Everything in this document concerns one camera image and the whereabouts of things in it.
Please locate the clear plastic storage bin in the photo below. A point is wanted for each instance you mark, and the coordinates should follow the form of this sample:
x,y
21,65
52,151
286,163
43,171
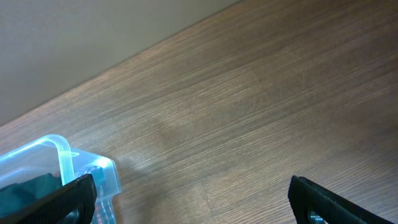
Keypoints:
x,y
53,154

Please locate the black garment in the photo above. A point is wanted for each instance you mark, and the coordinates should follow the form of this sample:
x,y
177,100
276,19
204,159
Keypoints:
x,y
17,196

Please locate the red navy plaid garment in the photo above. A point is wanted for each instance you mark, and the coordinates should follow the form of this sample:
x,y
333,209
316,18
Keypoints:
x,y
103,210

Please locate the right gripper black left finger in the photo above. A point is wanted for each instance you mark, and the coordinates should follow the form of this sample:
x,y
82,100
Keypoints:
x,y
72,203

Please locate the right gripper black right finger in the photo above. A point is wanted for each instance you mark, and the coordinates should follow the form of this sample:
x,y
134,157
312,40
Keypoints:
x,y
312,203

